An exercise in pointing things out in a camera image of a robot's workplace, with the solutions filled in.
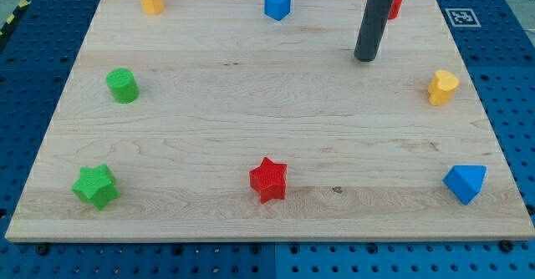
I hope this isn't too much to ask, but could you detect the yellow heart block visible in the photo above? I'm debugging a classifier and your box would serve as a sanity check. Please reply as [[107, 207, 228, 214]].
[[427, 69, 460, 106]]

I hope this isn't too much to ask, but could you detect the blue triangle block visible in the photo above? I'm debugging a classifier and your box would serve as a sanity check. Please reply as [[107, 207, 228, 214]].
[[442, 165, 487, 205]]

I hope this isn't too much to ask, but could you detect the red star block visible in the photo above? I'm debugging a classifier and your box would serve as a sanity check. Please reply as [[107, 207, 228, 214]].
[[249, 157, 288, 204]]

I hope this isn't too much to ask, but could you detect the wooden board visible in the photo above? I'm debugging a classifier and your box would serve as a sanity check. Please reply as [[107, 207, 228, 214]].
[[6, 0, 534, 243]]

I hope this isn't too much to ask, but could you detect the blue cube block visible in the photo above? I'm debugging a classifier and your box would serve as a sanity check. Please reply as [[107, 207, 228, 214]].
[[264, 0, 291, 21]]

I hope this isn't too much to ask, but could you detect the green cylinder block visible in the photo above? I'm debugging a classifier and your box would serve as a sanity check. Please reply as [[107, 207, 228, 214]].
[[105, 68, 140, 104]]

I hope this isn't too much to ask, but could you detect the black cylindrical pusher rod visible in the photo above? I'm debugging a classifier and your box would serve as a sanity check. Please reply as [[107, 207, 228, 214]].
[[354, 0, 394, 62]]

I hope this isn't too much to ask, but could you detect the green star block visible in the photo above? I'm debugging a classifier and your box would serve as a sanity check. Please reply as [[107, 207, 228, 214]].
[[71, 164, 120, 211]]

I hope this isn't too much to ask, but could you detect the fiducial marker tag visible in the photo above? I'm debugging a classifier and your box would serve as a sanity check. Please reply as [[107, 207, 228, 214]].
[[446, 8, 481, 28]]

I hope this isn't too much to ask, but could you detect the black board bolt left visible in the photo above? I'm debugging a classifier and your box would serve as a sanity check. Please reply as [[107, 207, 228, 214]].
[[35, 243, 49, 256]]

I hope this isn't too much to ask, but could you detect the black board bolt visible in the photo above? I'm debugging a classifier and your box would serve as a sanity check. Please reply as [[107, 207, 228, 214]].
[[35, 243, 49, 256], [499, 240, 514, 253]]

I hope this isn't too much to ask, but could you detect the black board bolt right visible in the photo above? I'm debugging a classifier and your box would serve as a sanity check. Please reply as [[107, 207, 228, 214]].
[[499, 240, 514, 253]]

